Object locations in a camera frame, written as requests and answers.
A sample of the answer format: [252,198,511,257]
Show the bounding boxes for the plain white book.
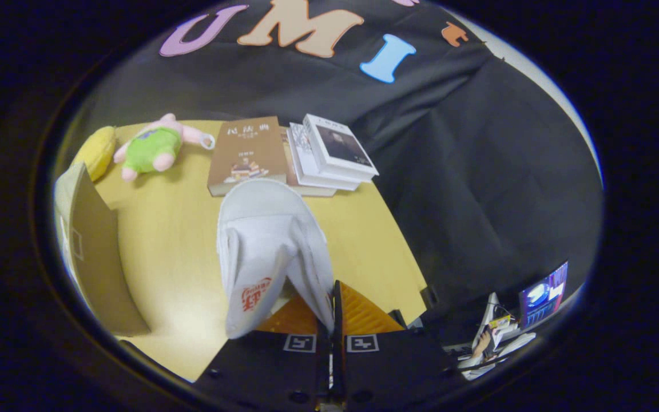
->
[287,122,362,192]

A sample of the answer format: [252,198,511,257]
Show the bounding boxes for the brown cover book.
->
[207,116,288,197]

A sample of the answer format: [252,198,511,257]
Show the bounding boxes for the beige fabric storage box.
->
[54,162,152,337]

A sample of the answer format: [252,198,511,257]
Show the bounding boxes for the white canvas shoe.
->
[216,179,336,340]

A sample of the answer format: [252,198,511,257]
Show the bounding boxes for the yellow plush toy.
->
[72,126,117,183]

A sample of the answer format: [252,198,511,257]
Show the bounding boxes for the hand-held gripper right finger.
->
[332,279,467,411]

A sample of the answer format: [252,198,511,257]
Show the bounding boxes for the green plush toy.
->
[113,113,216,183]

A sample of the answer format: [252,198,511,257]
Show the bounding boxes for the white book dark cover picture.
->
[303,113,379,183]

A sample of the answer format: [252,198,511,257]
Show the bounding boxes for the lit laptop screen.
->
[517,260,569,331]

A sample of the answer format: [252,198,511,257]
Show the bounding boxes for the thin brown-edged book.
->
[281,127,337,198]

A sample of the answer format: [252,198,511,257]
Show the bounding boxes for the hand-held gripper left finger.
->
[192,295,333,411]

